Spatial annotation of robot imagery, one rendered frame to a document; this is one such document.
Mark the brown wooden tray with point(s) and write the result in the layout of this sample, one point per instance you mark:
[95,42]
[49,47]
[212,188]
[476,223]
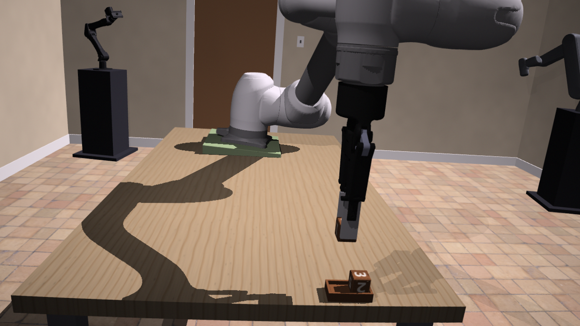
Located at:
[338,291]

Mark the brown number cube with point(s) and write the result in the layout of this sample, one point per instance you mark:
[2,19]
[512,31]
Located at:
[337,231]
[359,281]

